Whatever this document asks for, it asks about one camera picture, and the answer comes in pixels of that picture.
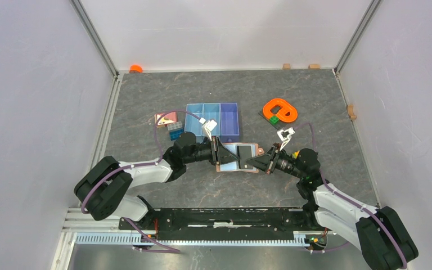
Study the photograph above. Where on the black credit card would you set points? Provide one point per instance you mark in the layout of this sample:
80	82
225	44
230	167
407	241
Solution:
244	152

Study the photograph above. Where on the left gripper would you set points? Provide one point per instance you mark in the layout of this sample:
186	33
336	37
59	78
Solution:
220	154

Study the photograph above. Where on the dark transparent base plate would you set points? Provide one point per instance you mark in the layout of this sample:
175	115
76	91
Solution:
280	125

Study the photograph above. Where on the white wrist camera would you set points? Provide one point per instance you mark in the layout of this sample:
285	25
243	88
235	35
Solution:
285	136
207	127

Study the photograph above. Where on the orange plastic ring toy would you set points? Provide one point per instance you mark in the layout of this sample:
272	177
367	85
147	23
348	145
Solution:
282	109

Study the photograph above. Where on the blue purple drawer organizer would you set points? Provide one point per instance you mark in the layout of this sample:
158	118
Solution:
225	114

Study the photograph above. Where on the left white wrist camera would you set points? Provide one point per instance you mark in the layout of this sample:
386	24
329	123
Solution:
207	127

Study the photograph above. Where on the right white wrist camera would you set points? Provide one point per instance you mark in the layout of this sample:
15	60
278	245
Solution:
285	136

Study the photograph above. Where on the blue toy brick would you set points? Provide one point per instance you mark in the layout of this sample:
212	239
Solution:
175	134

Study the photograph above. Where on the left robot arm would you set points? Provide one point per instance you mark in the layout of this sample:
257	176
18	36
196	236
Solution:
102	192

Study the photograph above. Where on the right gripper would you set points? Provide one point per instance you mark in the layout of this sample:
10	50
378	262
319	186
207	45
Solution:
264	162

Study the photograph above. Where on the white cable duct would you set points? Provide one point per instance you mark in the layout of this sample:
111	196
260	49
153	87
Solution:
136	239

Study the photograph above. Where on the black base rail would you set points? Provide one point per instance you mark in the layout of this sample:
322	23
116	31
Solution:
272	223

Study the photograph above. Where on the green toy brick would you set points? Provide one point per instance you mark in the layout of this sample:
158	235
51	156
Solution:
274	120

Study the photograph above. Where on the clear toy brick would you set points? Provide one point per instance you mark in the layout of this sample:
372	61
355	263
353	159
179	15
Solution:
175	126

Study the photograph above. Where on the brown leather card holder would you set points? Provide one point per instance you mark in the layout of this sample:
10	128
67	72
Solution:
233	167

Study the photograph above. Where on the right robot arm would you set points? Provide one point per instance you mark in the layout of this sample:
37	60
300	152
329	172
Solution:
378	233

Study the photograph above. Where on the wooden arch block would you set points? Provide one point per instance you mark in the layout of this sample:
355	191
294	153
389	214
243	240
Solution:
351	112

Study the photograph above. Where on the pink wooden puzzle block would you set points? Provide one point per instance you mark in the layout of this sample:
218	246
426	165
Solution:
163	121

